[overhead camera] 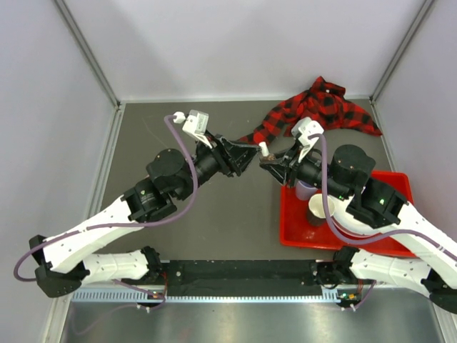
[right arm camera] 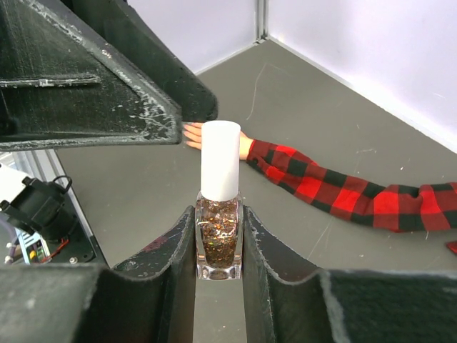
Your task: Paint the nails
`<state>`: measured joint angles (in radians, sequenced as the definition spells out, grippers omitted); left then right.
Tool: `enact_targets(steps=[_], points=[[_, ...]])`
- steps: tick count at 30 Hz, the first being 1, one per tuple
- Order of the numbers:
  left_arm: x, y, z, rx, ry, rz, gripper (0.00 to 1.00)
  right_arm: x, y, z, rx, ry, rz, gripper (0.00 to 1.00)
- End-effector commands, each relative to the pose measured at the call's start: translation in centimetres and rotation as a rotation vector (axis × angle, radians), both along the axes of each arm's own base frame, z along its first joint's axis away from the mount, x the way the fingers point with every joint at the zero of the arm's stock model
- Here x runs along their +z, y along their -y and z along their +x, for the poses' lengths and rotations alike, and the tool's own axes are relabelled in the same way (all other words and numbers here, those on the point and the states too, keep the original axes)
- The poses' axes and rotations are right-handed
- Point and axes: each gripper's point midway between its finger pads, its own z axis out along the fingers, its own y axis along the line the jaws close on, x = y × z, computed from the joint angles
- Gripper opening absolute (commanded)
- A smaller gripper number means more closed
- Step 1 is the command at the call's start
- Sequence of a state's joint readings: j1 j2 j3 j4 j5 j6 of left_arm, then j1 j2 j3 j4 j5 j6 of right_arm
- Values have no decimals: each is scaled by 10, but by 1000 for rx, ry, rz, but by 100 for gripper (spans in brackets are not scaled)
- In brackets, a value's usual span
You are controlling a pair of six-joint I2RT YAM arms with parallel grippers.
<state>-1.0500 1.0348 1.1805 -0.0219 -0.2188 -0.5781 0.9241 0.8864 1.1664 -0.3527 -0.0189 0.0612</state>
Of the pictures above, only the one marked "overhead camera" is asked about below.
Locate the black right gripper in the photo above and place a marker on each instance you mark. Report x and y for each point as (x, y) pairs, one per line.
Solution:
(288, 167)

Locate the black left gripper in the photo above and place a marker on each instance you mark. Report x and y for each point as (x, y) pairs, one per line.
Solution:
(233, 158)

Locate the glitter nail polish bottle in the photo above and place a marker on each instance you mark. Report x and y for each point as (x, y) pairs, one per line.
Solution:
(267, 158)

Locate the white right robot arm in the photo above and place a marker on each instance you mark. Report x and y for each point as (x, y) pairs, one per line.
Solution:
(348, 181)

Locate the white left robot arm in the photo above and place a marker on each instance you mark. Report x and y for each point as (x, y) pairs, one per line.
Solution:
(73, 259)

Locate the lavender plastic cup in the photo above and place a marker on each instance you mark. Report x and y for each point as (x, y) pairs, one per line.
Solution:
(304, 191)

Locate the white paper cup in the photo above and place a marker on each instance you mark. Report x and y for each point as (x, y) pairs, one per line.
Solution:
(315, 213)

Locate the red plastic tray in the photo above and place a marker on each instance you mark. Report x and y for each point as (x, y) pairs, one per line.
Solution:
(295, 231)

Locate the red black plaid shirt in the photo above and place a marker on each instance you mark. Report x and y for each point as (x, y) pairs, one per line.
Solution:
(323, 102)

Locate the white plate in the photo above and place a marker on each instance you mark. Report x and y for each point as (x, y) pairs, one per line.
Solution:
(352, 227)

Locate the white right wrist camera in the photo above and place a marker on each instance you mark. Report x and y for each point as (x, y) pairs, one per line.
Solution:
(306, 132)

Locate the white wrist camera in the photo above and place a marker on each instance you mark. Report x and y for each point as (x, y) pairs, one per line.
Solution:
(194, 124)
(306, 132)

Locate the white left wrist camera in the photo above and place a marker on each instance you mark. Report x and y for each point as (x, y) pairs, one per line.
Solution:
(194, 124)

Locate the white slotted cable duct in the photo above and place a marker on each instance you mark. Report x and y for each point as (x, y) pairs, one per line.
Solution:
(127, 295)

